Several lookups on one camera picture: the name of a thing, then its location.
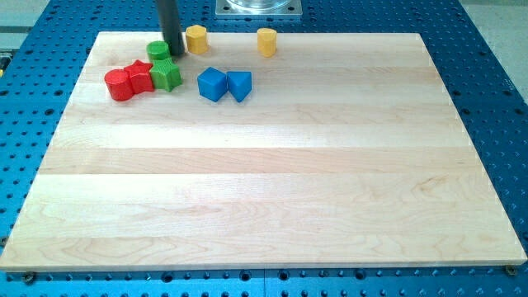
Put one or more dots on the blue cube block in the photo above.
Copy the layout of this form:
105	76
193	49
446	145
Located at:
212	84

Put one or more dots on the brass board clamp left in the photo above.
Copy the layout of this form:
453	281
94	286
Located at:
28	278

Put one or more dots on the green star block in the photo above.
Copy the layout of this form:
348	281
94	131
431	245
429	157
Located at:
165	74

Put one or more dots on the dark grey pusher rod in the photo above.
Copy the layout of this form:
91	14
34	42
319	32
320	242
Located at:
170	25

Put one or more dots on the light wooden board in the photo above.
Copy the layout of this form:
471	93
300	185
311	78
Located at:
348	152

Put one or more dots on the red cylinder block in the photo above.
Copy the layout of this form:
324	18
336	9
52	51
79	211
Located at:
119	84

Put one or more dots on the blue triangular block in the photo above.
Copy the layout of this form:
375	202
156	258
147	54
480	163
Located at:
239	84

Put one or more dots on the yellow hexagonal block left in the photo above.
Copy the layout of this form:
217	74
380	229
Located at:
196	39

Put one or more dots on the brass board clamp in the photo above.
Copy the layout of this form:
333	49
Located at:
28	278
510	270

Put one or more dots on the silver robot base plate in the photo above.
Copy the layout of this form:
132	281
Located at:
238	8

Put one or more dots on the green cylinder block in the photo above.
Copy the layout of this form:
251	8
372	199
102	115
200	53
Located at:
157	50

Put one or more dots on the brass board clamp right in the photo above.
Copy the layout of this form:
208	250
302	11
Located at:
510	270

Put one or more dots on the red star block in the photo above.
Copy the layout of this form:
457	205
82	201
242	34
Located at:
140	76

